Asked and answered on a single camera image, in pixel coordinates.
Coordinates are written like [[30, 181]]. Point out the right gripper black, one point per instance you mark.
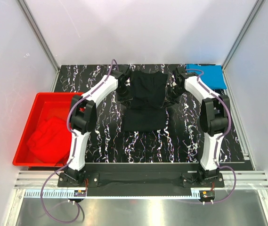
[[168, 100]]

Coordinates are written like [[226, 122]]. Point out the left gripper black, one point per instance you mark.
[[125, 100]]

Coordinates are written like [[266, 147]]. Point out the black t shirt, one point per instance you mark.
[[146, 112]]

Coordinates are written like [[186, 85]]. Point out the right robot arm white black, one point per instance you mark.
[[215, 119]]

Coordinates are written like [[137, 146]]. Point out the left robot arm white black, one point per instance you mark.
[[82, 118]]

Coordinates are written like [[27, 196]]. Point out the folded blue t shirt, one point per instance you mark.
[[212, 77]]

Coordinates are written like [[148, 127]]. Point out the red t shirt in bin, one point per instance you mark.
[[51, 141]]

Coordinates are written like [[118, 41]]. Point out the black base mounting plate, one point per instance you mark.
[[142, 179]]

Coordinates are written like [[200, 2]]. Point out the red plastic bin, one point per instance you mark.
[[45, 106]]

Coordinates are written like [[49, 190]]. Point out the right connector board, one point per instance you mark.
[[210, 194]]

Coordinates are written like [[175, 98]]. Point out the connector board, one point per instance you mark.
[[80, 193], [210, 194]]

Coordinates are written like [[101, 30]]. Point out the left connector board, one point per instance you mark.
[[80, 193]]

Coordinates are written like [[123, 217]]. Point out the left aluminium frame post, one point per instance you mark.
[[37, 32]]

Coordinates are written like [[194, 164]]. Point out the aluminium frame post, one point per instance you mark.
[[37, 32], [246, 26]]

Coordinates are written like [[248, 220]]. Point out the right aluminium frame post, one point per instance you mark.
[[246, 26]]

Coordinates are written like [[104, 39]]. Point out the white cable duct strip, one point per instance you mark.
[[65, 193]]

